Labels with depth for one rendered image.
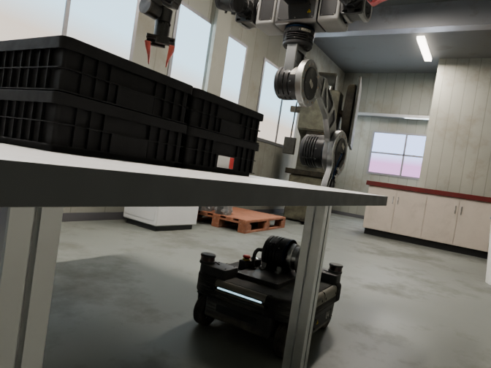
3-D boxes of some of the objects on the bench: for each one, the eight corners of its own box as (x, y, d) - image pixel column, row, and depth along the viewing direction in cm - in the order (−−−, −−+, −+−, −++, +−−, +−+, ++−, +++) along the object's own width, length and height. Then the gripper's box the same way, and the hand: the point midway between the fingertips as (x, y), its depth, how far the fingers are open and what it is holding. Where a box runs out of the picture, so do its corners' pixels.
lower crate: (114, 157, 128) (119, 120, 127) (184, 168, 112) (190, 125, 111) (-23, 139, 94) (-17, 88, 94) (50, 151, 78) (58, 90, 78)
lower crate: (193, 167, 162) (198, 138, 161) (256, 177, 146) (261, 144, 145) (114, 157, 128) (119, 120, 127) (184, 168, 112) (190, 125, 111)
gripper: (177, 28, 150) (172, 69, 151) (148, 23, 148) (142, 64, 149) (177, 23, 144) (172, 66, 144) (147, 16, 141) (142, 60, 142)
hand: (157, 63), depth 147 cm, fingers open, 6 cm apart
